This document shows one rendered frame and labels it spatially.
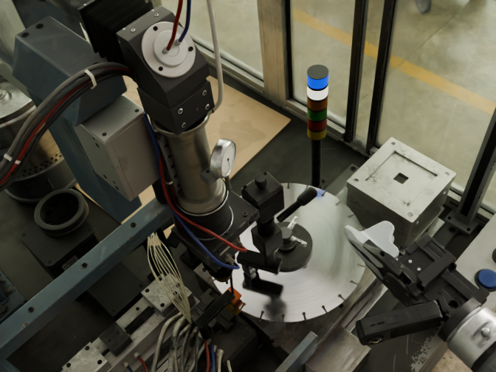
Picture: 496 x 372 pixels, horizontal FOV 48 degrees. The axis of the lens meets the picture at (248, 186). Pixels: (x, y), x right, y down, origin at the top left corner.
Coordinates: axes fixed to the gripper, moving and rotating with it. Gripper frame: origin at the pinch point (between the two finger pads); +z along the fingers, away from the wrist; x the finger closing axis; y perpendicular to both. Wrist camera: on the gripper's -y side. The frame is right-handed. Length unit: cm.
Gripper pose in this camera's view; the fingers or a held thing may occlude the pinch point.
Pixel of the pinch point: (348, 235)
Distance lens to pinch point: 85.5
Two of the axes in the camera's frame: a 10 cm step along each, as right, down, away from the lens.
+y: 7.7, -6.2, 1.7
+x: -2.2, -5.0, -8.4
